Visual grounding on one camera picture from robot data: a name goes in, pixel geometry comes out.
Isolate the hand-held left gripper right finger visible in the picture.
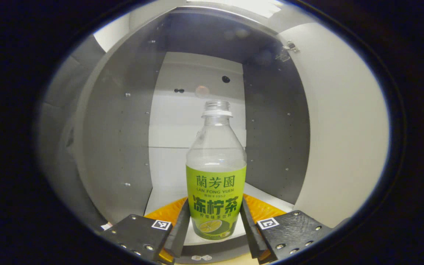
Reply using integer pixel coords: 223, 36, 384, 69
240, 194, 334, 264

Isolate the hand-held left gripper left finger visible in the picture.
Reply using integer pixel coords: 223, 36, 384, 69
100, 197, 191, 264

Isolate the clear bottle with green label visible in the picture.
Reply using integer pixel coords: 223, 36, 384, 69
186, 100, 247, 241

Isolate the dark grey cabinet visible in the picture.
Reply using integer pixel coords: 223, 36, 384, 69
68, 7, 310, 258

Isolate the metal door hinge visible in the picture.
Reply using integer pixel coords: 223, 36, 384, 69
275, 40, 300, 61

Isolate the black backdrop cloth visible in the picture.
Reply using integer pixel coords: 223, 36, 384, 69
37, 35, 106, 229

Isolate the large ceiling light panel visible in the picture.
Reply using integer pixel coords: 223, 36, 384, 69
186, 0, 282, 17

